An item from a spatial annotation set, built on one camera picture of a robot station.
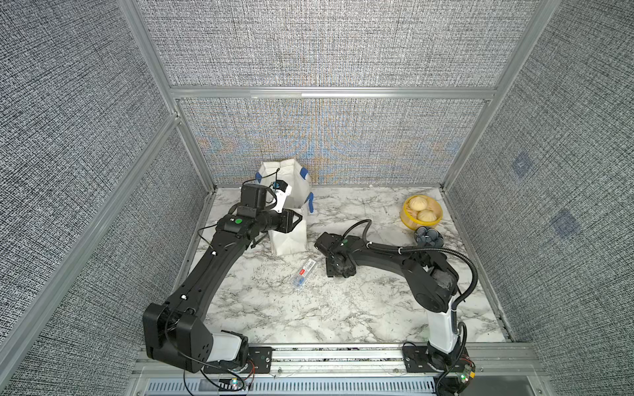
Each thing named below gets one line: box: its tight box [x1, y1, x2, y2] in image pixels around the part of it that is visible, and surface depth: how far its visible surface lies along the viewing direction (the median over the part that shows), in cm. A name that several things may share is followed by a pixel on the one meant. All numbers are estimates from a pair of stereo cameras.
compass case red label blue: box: [292, 257, 317, 290], surface depth 92 cm
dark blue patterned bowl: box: [413, 226, 445, 249], surface depth 100 cm
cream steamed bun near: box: [416, 209, 437, 222], surface depth 102 cm
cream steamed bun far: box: [408, 195, 428, 212], surface depth 106 cm
